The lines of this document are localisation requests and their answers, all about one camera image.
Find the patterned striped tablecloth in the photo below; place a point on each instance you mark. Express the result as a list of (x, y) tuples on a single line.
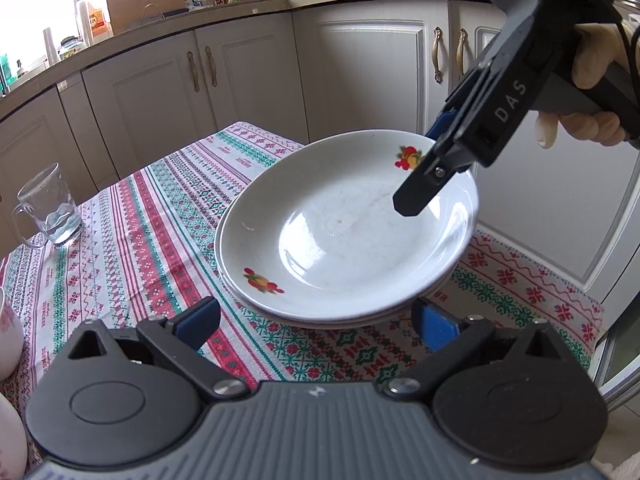
[(148, 248)]

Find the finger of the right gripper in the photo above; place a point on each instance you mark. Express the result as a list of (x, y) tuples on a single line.
[(425, 182), (441, 124)]

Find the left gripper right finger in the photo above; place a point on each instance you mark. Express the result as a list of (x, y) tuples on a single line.
[(455, 344)]

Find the clear glass mug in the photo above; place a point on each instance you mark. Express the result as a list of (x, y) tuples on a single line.
[(46, 199)]

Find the white bowl pink pattern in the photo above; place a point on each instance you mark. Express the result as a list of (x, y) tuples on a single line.
[(11, 338)]

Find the cardboard box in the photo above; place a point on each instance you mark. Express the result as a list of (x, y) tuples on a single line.
[(123, 13)]

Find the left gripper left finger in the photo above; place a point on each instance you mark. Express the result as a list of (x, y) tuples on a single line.
[(174, 343)]

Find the cream kitchen cabinets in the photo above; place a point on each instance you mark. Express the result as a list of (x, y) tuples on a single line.
[(311, 73)]

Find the white plate fruit decal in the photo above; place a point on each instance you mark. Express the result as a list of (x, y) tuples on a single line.
[(315, 241)]

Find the right gloved hand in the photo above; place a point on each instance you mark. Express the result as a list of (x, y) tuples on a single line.
[(602, 45)]

